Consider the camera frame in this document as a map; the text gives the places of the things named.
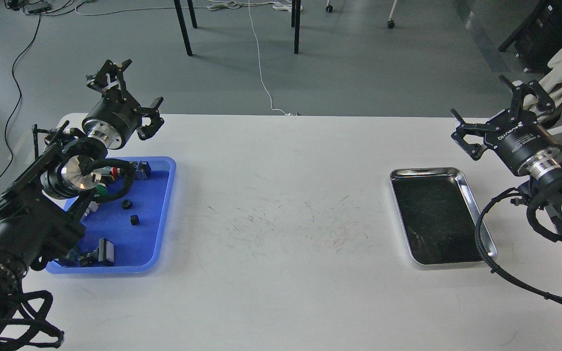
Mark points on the silver metal tray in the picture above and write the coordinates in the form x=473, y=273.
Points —
x=438, y=213

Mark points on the green push button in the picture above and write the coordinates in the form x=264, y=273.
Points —
x=101, y=190

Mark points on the black table leg right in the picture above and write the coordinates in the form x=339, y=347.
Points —
x=296, y=23

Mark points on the red emergency stop button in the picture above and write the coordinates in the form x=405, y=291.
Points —
x=139, y=169

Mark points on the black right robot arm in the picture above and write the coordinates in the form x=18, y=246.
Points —
x=542, y=193

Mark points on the blue plastic tray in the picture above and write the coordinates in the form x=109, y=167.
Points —
x=137, y=247

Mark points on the black table leg left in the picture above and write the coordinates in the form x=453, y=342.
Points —
x=182, y=23

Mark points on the black cabinet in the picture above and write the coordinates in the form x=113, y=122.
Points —
x=539, y=37

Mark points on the black table leg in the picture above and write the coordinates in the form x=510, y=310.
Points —
x=296, y=23
x=182, y=23

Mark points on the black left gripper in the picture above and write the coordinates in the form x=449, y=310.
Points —
x=111, y=121

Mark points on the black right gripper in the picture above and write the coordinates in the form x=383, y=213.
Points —
x=522, y=141

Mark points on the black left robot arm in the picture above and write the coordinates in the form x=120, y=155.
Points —
x=40, y=213

